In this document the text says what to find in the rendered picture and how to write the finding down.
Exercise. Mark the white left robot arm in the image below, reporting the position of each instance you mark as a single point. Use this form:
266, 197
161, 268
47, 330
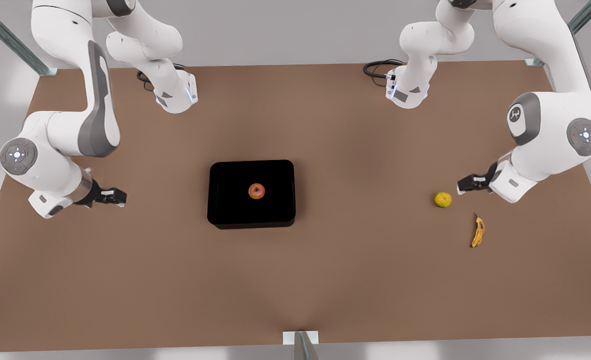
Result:
550, 125

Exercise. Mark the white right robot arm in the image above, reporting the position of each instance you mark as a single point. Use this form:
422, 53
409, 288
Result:
98, 110

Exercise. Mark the yellow-green lemon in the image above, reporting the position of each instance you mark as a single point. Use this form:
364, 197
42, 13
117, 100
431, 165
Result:
442, 199

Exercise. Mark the spotted yellow banana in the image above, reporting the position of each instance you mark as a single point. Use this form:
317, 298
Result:
478, 232

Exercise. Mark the black rectangular tray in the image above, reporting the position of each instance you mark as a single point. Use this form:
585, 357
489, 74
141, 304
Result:
251, 194

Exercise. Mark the red apple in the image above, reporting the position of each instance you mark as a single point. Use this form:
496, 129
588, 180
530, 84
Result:
256, 191

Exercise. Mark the silver frame post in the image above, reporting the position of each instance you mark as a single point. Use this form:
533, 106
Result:
10, 37
578, 22
303, 346

